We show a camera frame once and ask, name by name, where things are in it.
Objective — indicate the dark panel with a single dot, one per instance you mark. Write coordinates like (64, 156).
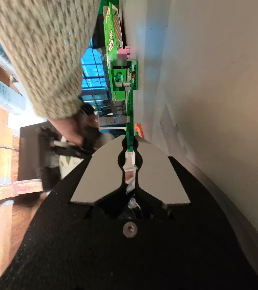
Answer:
(29, 128)

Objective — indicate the orange brick separator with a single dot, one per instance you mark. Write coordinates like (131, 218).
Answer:
(139, 130)

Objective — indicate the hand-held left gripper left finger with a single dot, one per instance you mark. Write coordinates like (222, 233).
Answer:
(97, 179)

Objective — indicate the large window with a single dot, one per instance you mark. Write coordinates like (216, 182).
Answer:
(92, 68)

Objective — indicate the lego instruction booklet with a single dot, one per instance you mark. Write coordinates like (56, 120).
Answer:
(71, 164)

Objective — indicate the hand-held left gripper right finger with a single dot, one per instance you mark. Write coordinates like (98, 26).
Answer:
(160, 179)

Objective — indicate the green lego box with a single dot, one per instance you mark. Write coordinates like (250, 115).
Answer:
(110, 27)

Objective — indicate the person's right hand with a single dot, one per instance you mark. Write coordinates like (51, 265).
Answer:
(67, 130)

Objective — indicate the pink lego piece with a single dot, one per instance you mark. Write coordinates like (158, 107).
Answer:
(127, 50)

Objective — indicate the person's right forearm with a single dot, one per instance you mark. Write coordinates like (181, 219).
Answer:
(40, 45)

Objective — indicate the partial lego build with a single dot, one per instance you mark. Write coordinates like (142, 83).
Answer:
(120, 77)

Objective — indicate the green mosaic lego plate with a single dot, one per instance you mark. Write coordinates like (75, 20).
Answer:
(130, 122)

